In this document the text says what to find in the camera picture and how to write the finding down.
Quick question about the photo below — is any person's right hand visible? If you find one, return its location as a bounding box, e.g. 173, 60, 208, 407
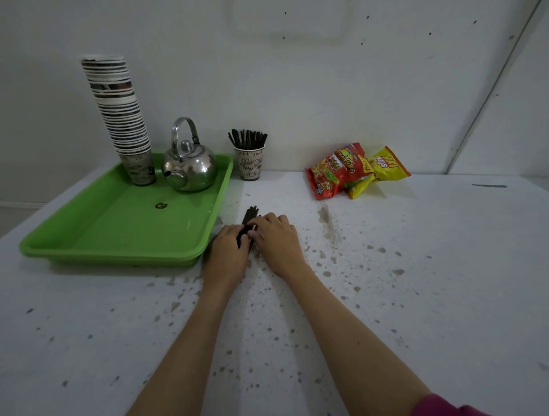
246, 212, 308, 279

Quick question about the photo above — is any person's left hand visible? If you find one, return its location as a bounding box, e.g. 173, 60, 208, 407
202, 224, 254, 292

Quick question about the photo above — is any pile of black stirrer sticks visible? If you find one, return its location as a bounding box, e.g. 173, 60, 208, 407
236, 205, 260, 249

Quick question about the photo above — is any printed white paper cup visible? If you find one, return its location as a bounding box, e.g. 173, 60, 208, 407
233, 144, 265, 182

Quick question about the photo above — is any person's left forearm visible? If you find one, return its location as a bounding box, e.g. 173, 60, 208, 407
126, 282, 243, 416

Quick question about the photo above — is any person's right forearm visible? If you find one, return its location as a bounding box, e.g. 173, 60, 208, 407
283, 263, 432, 416

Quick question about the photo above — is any red snack bag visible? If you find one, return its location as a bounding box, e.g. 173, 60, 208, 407
305, 142, 375, 201

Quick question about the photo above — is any steel kettle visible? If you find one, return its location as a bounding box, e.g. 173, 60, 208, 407
161, 117, 218, 193

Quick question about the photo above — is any green plastic tray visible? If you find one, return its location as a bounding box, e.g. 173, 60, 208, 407
19, 153, 234, 267

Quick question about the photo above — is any yellow snack bag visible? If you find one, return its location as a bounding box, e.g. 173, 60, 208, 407
346, 145, 412, 199

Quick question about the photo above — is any white speckled table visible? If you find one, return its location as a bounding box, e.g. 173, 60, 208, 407
0, 167, 549, 416

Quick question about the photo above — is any stack of printed paper cups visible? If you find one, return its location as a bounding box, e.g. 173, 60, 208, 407
80, 54, 157, 187

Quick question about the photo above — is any pink sleeve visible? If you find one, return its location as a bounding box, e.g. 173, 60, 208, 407
409, 393, 492, 416

